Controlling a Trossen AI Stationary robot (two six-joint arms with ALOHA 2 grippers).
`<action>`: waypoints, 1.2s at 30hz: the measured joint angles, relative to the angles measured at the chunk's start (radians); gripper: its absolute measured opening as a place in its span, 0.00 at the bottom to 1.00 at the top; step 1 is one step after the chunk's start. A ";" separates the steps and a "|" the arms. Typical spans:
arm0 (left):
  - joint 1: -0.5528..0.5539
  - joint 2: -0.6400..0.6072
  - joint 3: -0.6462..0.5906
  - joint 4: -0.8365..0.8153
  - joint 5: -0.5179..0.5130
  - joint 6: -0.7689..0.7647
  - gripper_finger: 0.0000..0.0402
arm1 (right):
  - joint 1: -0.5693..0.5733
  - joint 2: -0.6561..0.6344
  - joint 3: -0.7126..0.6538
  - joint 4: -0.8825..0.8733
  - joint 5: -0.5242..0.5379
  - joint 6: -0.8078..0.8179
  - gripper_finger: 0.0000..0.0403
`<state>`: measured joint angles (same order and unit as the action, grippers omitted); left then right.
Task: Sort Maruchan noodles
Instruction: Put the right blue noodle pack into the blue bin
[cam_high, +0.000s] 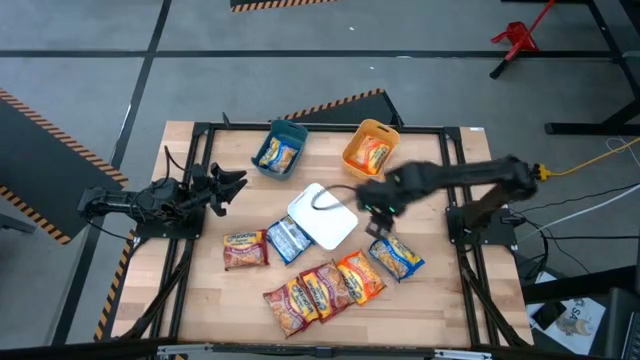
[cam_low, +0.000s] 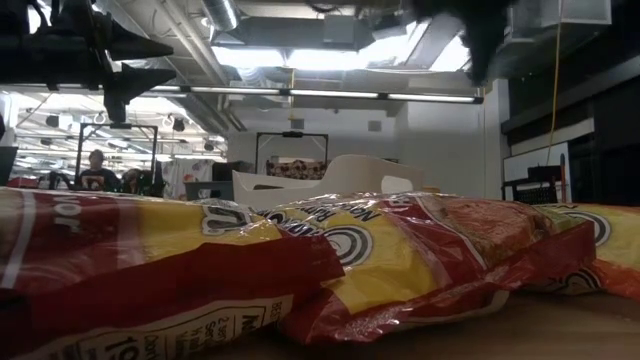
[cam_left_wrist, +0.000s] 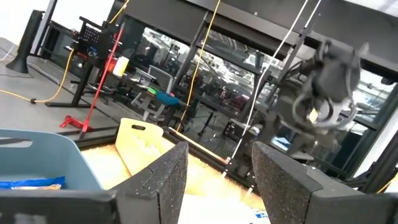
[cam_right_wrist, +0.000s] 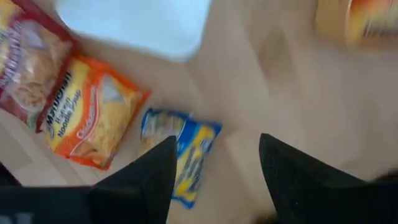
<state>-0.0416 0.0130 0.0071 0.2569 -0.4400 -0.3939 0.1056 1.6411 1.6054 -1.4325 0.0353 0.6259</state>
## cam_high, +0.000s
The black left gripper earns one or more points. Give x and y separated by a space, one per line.
207 187

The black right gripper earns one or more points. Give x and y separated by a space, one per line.
385 192

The blue Maruchan noodle packet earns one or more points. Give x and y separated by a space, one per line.
396 258
278 156

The white plastic bin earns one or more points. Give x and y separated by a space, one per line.
330 227

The orange plastic bin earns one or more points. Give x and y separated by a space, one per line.
352 165

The red Maruchan noodle packet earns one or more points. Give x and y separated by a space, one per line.
245 250
291 306
326 291

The orange Maruchan noodle packet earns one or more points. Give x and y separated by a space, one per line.
361 278
370 155

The blue noodle packet silver back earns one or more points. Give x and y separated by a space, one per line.
287 241

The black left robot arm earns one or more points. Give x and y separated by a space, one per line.
125 200

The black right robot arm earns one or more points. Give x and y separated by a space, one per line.
480 172

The teal plastic bin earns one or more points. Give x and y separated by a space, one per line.
300 137

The black hazard-striped ramp mat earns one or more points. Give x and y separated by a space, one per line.
360 111

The black beam with silver brackets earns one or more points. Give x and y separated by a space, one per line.
320 351

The small hazard-striped mat edge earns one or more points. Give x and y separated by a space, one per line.
280 4

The large black hazard-striped mat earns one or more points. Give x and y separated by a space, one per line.
35 160

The dark grey bar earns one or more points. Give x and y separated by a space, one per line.
15 224

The printed white paper sheet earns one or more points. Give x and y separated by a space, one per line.
580 325

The red metal stand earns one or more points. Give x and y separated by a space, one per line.
517 37

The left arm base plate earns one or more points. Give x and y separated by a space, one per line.
170 231

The black aluminium table frame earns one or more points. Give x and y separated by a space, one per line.
325 128

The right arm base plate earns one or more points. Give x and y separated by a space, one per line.
500 232

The black desk leg frame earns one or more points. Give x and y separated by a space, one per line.
605 122

